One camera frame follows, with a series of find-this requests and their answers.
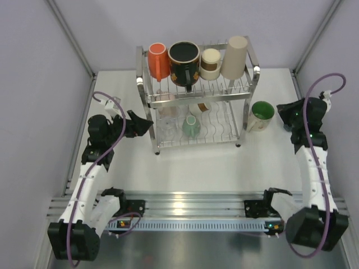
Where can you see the pink translucent tumbler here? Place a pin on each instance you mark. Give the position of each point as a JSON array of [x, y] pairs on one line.
[[168, 111]]

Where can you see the cream mug green inside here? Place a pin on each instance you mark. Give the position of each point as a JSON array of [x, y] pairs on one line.
[[261, 114]]

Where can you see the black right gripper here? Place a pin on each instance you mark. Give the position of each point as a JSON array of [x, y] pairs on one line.
[[284, 109]]

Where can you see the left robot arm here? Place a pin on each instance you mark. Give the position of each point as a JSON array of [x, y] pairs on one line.
[[76, 235]]

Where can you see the steel two-tier dish rack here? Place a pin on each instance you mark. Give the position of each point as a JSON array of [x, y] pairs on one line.
[[214, 111]]

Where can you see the black mug with orange print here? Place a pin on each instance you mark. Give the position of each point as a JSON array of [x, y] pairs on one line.
[[184, 63]]

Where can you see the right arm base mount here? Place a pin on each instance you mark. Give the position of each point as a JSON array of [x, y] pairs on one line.
[[259, 209]]

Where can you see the beige paper cup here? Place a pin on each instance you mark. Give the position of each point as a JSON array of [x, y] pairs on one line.
[[233, 64]]

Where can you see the dark teal mug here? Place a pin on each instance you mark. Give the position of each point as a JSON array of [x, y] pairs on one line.
[[287, 127]]

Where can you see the clear glass cup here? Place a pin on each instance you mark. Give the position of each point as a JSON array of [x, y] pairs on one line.
[[168, 128]]

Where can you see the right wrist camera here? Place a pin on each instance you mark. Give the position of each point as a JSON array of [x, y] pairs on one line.
[[326, 96]]

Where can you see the steel cup cream brown sleeve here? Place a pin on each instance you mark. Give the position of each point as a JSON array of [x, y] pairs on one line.
[[210, 64]]

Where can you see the perforated cable duct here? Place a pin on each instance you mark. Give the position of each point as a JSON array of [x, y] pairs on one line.
[[243, 225]]

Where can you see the aluminium frame post left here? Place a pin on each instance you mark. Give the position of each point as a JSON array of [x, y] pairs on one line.
[[56, 12]]

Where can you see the teal cup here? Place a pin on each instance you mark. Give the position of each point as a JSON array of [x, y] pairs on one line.
[[191, 126]]

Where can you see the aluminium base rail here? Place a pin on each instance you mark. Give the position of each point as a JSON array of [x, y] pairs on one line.
[[194, 205]]

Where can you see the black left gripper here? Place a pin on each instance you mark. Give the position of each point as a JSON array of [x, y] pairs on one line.
[[136, 126]]

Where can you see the aluminium frame post right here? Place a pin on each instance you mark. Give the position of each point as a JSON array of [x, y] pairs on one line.
[[320, 30]]

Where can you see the aluminium frame post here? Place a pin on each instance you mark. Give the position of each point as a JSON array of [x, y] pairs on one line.
[[320, 30], [56, 12]]

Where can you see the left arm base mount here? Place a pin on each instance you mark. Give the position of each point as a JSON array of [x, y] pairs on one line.
[[132, 206]]

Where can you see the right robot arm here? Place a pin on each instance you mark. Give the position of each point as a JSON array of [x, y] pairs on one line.
[[315, 223]]

